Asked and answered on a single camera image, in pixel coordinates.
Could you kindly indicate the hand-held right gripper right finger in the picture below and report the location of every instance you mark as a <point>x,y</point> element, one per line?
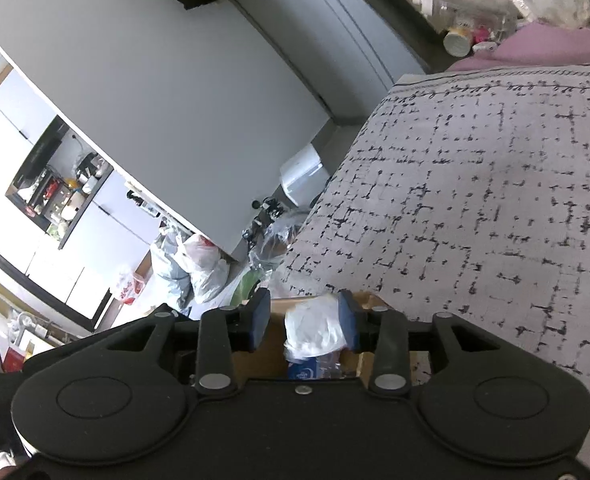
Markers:
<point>347,325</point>

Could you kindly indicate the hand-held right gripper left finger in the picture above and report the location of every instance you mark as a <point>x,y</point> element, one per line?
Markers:
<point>260,320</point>

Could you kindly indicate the white soft bundle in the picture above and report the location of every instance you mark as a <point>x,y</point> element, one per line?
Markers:
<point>312,330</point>

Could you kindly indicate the brown cardboard box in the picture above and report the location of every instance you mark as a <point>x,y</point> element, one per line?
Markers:
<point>350,362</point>

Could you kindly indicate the blue packet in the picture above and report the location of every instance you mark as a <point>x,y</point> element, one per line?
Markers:
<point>302,371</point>

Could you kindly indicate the green leaf-shaped cushion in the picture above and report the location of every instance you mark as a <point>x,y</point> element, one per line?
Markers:
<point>245,285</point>

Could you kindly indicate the white plastic bag red print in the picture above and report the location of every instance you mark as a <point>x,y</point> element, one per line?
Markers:
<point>205,265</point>

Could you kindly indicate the clear plastic bag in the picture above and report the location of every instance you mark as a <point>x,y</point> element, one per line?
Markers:
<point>280,240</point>

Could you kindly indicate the pale blue plastic bag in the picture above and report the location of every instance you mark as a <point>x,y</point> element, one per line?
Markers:
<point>167,270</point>

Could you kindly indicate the red and white bag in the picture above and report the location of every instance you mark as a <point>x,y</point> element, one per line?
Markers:
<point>130,285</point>

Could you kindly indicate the white box appliance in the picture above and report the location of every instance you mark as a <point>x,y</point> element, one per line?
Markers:
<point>302,175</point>

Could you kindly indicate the black-and-white patterned bedspread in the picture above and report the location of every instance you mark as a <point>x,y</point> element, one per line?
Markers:
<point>475,200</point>

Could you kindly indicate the cluttered kitchen alcove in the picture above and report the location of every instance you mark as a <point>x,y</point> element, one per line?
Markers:
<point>55,180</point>

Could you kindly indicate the grey wardrobe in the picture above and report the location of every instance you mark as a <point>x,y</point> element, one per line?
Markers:
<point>295,20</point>

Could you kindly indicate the paper cup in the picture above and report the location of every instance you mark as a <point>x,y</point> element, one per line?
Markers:
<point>457,42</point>

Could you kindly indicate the dark brown wooden board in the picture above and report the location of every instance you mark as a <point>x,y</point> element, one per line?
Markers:
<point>390,5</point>

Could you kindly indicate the clear plastic bottle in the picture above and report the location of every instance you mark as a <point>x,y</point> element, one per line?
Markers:
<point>455,7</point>

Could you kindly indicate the pink bed sheet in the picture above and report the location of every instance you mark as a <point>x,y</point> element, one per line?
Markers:
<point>540,45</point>

